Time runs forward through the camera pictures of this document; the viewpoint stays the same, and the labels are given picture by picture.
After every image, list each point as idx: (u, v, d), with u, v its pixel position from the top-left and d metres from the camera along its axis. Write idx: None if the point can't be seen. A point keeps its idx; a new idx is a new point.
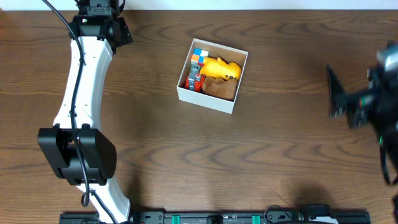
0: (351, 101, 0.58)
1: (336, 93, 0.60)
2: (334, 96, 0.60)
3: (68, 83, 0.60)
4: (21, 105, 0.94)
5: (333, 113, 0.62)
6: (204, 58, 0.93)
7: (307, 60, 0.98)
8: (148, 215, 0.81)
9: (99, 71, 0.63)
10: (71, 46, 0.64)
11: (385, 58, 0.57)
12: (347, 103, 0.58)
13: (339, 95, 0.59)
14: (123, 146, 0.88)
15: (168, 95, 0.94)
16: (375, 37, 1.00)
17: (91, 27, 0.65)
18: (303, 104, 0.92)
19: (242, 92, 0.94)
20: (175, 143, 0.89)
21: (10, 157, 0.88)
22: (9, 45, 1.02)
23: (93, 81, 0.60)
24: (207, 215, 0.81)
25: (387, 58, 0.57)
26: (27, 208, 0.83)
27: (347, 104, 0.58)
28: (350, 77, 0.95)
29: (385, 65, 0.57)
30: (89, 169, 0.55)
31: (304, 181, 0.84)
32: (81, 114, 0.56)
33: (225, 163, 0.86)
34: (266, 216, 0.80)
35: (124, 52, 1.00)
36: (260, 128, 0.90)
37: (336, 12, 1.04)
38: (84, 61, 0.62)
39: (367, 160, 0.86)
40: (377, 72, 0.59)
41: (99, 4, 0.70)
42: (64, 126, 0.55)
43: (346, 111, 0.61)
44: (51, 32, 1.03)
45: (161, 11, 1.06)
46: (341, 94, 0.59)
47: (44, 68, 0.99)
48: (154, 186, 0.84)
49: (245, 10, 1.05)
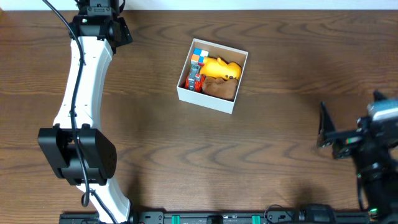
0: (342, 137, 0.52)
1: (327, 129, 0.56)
2: (324, 133, 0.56)
3: (68, 83, 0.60)
4: (21, 105, 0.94)
5: (323, 144, 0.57)
6: (204, 58, 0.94)
7: (307, 60, 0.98)
8: (148, 215, 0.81)
9: (99, 71, 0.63)
10: (71, 46, 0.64)
11: (375, 109, 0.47)
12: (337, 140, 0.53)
13: (331, 131, 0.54)
14: (123, 146, 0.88)
15: (168, 94, 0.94)
16: (375, 37, 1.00)
17: (91, 27, 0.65)
18: (303, 104, 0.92)
19: (242, 92, 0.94)
20: (175, 142, 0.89)
21: (10, 157, 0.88)
22: (9, 45, 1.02)
23: (93, 81, 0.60)
24: (207, 215, 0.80)
25: (377, 111, 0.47)
26: (27, 209, 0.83)
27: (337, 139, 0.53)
28: (350, 77, 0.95)
29: (374, 116, 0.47)
30: (89, 169, 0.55)
31: (304, 180, 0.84)
32: (81, 114, 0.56)
33: (225, 163, 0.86)
34: (267, 216, 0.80)
35: (124, 52, 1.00)
36: (260, 128, 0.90)
37: (336, 12, 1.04)
38: (84, 61, 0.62)
39: None
40: (367, 119, 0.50)
41: (99, 4, 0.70)
42: (64, 126, 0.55)
43: (333, 144, 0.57)
44: (51, 32, 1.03)
45: (161, 11, 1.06)
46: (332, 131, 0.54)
47: (44, 68, 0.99)
48: (154, 186, 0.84)
49: (245, 10, 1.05)
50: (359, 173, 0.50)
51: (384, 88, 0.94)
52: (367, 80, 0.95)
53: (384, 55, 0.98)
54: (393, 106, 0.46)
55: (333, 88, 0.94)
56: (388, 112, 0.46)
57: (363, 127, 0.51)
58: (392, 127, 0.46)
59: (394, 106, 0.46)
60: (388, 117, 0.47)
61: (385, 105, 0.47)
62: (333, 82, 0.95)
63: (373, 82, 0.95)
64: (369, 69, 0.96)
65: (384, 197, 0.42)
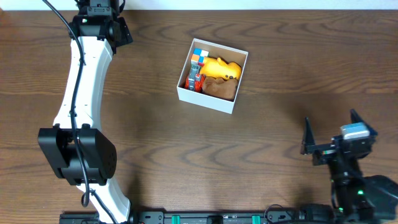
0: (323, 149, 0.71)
1: (308, 140, 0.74)
2: (306, 143, 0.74)
3: (68, 83, 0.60)
4: (22, 105, 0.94)
5: (304, 152, 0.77)
6: (204, 58, 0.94)
7: (307, 60, 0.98)
8: (148, 215, 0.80)
9: (99, 71, 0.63)
10: (71, 46, 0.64)
11: (347, 131, 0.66)
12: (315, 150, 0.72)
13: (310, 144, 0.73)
14: (123, 146, 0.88)
15: (168, 94, 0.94)
16: (375, 37, 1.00)
17: (91, 27, 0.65)
18: (303, 104, 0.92)
19: (242, 92, 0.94)
20: (175, 142, 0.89)
21: (10, 157, 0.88)
22: (9, 45, 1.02)
23: (93, 81, 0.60)
24: (207, 215, 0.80)
25: (347, 132, 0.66)
26: (27, 209, 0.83)
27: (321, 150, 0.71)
28: (350, 77, 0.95)
29: (345, 135, 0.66)
30: (89, 169, 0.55)
31: (304, 180, 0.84)
32: (81, 114, 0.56)
33: (225, 163, 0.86)
34: (267, 216, 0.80)
35: (124, 52, 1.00)
36: (260, 128, 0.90)
37: (336, 12, 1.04)
38: (84, 61, 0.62)
39: (367, 160, 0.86)
40: (338, 139, 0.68)
41: (99, 4, 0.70)
42: (64, 126, 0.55)
43: (313, 153, 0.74)
44: (51, 32, 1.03)
45: (161, 11, 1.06)
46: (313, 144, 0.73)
47: (44, 68, 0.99)
48: (154, 186, 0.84)
49: (245, 10, 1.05)
50: (333, 179, 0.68)
51: (384, 88, 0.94)
52: (367, 80, 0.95)
53: (384, 55, 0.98)
54: (358, 128, 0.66)
55: (333, 88, 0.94)
56: (356, 134, 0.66)
57: (335, 144, 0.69)
58: (357, 144, 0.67)
59: (359, 128, 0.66)
60: (356, 137, 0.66)
61: (353, 127, 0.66)
62: (333, 82, 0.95)
63: (373, 82, 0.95)
64: (369, 69, 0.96)
65: (348, 201, 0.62)
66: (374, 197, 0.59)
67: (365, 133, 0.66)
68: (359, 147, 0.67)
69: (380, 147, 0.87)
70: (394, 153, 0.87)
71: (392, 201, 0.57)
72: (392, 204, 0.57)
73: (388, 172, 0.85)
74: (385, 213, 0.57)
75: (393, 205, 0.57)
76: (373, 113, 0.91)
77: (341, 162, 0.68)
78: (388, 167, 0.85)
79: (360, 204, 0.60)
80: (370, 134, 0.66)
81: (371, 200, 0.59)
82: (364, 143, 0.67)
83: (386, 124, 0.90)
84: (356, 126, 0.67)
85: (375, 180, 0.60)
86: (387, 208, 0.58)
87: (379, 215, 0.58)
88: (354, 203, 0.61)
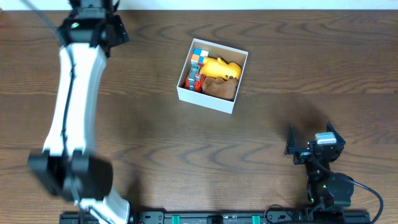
0: (301, 150, 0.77)
1: (290, 144, 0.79)
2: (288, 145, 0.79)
3: (58, 99, 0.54)
4: (22, 105, 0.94)
5: (286, 153, 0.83)
6: (204, 58, 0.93)
7: (307, 60, 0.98)
8: (148, 215, 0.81)
9: (92, 81, 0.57)
10: (61, 55, 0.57)
11: (319, 137, 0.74)
12: (295, 152, 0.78)
13: (291, 145, 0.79)
14: (123, 146, 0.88)
15: (167, 94, 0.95)
16: (375, 37, 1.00)
17: (83, 31, 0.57)
18: (303, 104, 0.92)
19: (242, 92, 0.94)
20: (175, 142, 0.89)
21: (10, 157, 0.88)
22: (9, 45, 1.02)
23: (85, 99, 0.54)
24: (207, 215, 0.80)
25: (319, 139, 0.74)
26: (27, 208, 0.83)
27: (299, 152, 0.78)
28: (350, 77, 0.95)
29: (318, 141, 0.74)
30: (82, 193, 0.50)
31: (304, 180, 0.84)
32: (73, 138, 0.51)
33: (225, 163, 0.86)
34: (267, 216, 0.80)
35: (124, 52, 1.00)
36: (260, 128, 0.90)
37: (336, 12, 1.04)
38: (75, 74, 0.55)
39: (367, 160, 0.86)
40: (312, 143, 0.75)
41: (91, 3, 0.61)
42: (54, 150, 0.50)
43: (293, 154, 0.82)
44: (51, 32, 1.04)
45: (161, 11, 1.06)
46: (293, 146, 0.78)
47: (44, 68, 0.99)
48: (154, 186, 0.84)
49: (246, 10, 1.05)
50: (308, 175, 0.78)
51: (384, 88, 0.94)
52: (367, 80, 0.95)
53: (384, 55, 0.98)
54: (329, 136, 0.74)
55: (334, 88, 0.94)
56: (326, 140, 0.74)
57: (310, 147, 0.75)
58: (327, 149, 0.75)
59: (329, 136, 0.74)
60: (326, 142, 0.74)
61: (324, 135, 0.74)
62: (333, 82, 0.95)
63: (372, 82, 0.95)
64: (369, 70, 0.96)
65: (318, 193, 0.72)
66: (334, 189, 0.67)
67: (334, 140, 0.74)
68: (329, 152, 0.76)
69: (380, 147, 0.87)
70: (394, 152, 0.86)
71: (347, 192, 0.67)
72: (349, 193, 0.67)
73: (388, 172, 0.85)
74: (343, 201, 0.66)
75: (350, 194, 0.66)
76: (373, 113, 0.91)
77: (313, 162, 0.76)
78: (388, 167, 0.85)
79: (326, 195, 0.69)
80: (340, 142, 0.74)
81: (332, 191, 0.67)
82: (333, 149, 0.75)
83: (385, 124, 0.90)
84: (328, 134, 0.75)
85: (335, 175, 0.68)
86: (345, 197, 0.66)
87: (339, 203, 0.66)
88: (322, 195, 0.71)
